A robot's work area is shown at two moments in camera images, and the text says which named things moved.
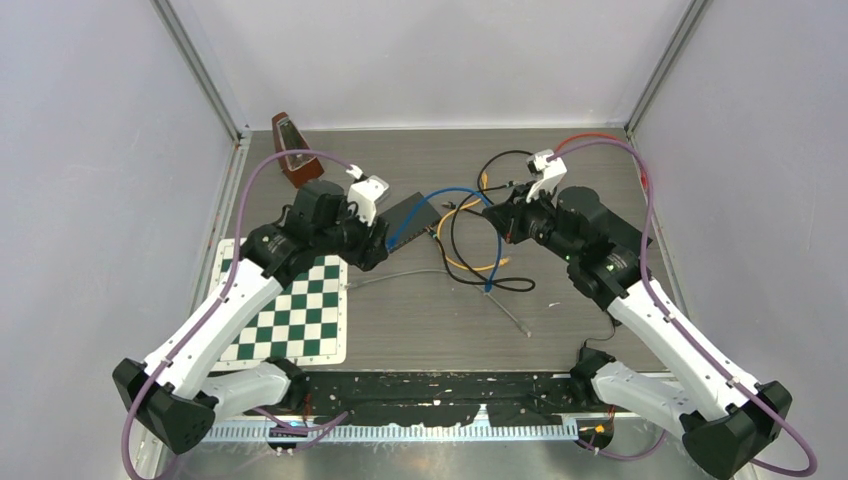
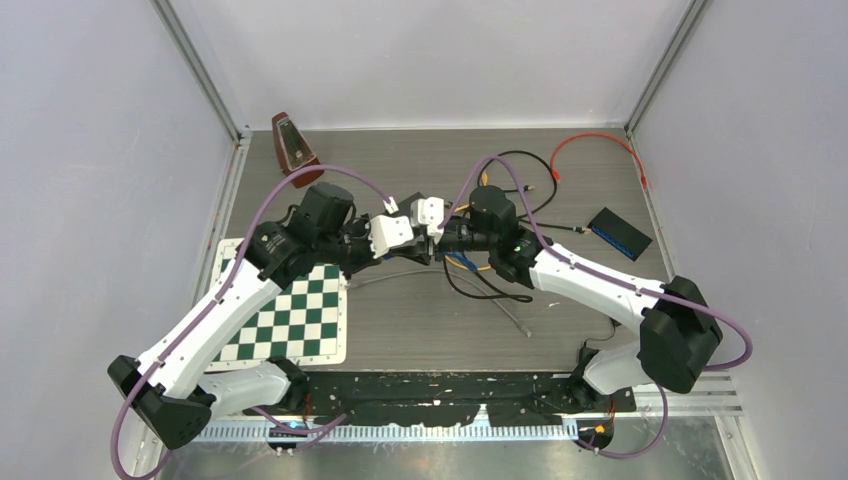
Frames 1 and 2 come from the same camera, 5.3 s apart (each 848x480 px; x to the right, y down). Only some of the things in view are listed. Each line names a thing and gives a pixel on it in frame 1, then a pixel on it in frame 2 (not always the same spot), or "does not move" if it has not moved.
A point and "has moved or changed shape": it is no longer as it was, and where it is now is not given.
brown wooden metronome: [299, 168] does not move
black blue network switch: [626, 235] does not move
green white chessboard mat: [305, 322] does not move
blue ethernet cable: [489, 285] has moved or changed shape
